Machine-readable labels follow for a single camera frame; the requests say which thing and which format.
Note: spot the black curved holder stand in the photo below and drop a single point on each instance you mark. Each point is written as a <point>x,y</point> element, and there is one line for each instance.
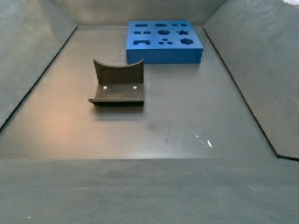
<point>120,84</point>

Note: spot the blue shape sorter block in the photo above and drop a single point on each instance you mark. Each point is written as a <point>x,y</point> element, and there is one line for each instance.
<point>163,42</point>

